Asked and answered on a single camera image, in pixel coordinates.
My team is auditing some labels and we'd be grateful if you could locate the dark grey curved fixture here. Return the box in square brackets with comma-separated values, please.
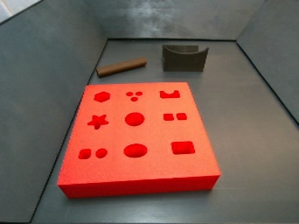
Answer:
[163, 45, 210, 72]

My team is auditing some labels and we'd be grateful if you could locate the red foam shape-sorter block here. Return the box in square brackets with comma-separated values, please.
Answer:
[58, 82, 221, 198]

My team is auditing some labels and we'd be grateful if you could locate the brown oval rod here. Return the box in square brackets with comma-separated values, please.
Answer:
[96, 58, 147, 77]

